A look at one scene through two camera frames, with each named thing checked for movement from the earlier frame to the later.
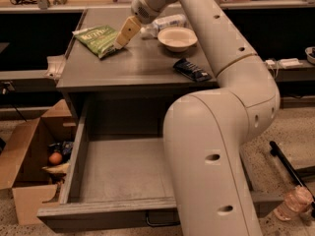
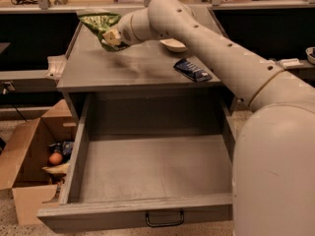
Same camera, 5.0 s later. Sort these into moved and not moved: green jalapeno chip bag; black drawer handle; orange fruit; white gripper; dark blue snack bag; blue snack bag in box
Moved: green jalapeno chip bag; white gripper
Not moved: black drawer handle; dark blue snack bag; orange fruit; blue snack bag in box
